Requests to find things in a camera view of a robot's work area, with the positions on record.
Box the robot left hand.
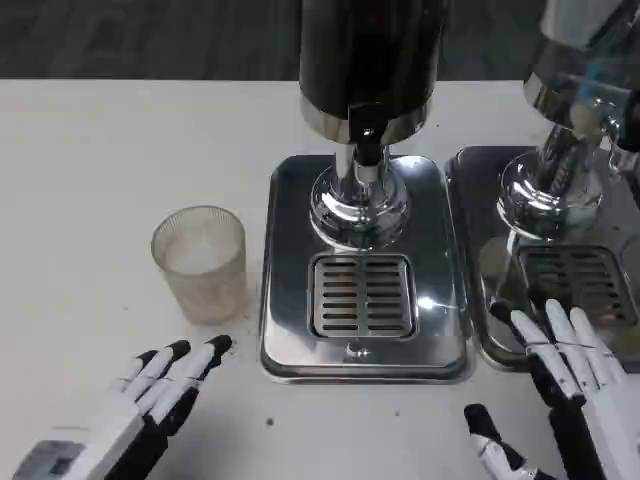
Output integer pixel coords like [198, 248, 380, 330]
[12, 334, 234, 480]

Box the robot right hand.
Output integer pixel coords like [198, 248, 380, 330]
[463, 298, 640, 480]

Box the clear ribbed glass cup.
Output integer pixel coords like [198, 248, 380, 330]
[150, 204, 249, 327]

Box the steel drip grid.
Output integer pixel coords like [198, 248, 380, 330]
[309, 253, 418, 339]
[517, 244, 639, 327]

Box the clear-tank drink dispenser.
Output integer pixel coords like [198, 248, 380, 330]
[444, 0, 640, 374]

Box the chrome dispenser tap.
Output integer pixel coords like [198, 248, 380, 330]
[601, 105, 640, 172]

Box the black dispenser tap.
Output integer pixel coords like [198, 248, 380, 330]
[348, 102, 392, 194]

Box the dark-tank drink dispenser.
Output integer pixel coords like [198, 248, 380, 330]
[258, 0, 474, 386]

